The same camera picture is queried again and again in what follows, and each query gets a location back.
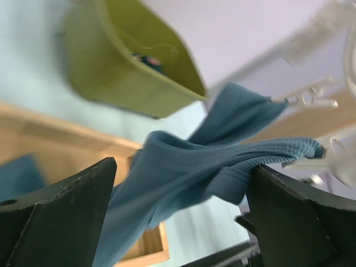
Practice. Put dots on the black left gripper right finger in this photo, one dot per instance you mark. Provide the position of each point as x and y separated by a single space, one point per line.
297 224

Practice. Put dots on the dark green socks in bin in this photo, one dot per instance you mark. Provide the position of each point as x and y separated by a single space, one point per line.
149 61

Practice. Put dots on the blue sock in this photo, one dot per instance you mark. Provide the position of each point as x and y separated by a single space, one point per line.
169 174

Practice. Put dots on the olive green plastic bin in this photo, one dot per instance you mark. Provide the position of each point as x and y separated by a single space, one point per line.
100 38

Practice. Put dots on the wooden rack frame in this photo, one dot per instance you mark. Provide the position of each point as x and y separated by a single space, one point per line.
62 148

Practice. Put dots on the white plastic clip hanger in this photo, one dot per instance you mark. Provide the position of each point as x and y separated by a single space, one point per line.
315 72

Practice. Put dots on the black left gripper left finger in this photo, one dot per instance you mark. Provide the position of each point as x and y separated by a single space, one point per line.
60 224

